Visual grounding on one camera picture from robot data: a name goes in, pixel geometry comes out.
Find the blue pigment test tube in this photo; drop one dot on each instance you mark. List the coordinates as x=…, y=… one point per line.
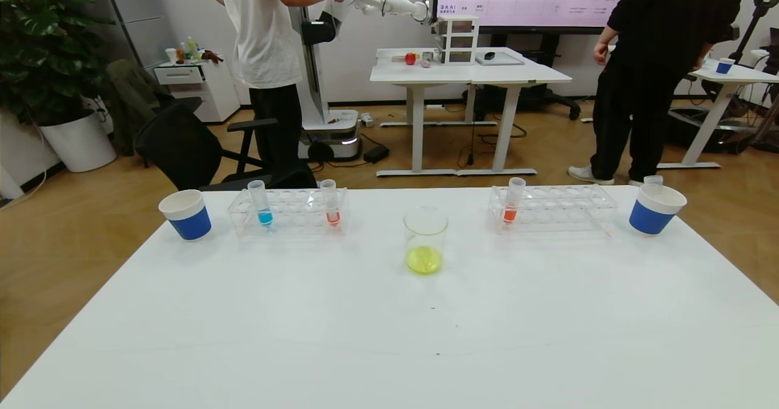
x=264, y=217

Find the black wheeled robot base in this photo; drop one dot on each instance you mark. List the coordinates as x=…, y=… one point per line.
x=730, y=132

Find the red pigment test tube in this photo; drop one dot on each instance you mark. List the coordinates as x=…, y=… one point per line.
x=332, y=216
x=510, y=214

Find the clear glass beaker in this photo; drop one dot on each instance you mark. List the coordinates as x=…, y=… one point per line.
x=425, y=260

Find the clear plastic test tube rack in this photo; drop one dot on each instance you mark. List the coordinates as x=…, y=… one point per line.
x=548, y=211
x=298, y=211

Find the black power adapter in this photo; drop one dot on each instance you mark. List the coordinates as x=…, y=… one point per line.
x=377, y=154

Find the white power strip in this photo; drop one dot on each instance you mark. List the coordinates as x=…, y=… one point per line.
x=367, y=120

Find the white humanoid robot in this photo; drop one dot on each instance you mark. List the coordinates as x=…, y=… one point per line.
x=328, y=130

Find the red apple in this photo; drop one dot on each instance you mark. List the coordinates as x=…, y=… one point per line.
x=411, y=59

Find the white desktop drawer organizer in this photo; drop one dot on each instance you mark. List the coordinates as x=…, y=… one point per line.
x=458, y=39

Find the grey flat tray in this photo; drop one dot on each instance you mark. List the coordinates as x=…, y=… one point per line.
x=502, y=59

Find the black swivel chair base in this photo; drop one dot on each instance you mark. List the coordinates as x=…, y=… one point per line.
x=548, y=100

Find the person in white t-shirt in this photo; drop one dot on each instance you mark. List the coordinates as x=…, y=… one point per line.
x=268, y=31

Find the blue white paper cup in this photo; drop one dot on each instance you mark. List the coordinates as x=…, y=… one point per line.
x=190, y=221
x=651, y=217

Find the black office chair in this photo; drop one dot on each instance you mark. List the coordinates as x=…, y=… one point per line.
x=179, y=147

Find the white drawer cabinet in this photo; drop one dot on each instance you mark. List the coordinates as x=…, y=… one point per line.
x=195, y=89

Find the green drink bottle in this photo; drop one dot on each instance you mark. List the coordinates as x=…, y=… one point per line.
x=192, y=47

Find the small white cup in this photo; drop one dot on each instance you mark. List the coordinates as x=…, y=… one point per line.
x=171, y=55

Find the olive green jacket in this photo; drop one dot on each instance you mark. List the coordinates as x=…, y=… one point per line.
x=131, y=104

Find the person in black clothes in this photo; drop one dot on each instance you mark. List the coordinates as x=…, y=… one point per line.
x=657, y=31

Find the white plant pot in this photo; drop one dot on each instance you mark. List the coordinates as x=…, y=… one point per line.
x=79, y=144

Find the small blue paper cup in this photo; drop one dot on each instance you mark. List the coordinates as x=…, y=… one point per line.
x=725, y=67

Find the green leafy plant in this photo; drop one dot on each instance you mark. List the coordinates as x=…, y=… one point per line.
x=42, y=44

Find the black camera stand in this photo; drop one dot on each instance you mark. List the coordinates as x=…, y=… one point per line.
x=761, y=7

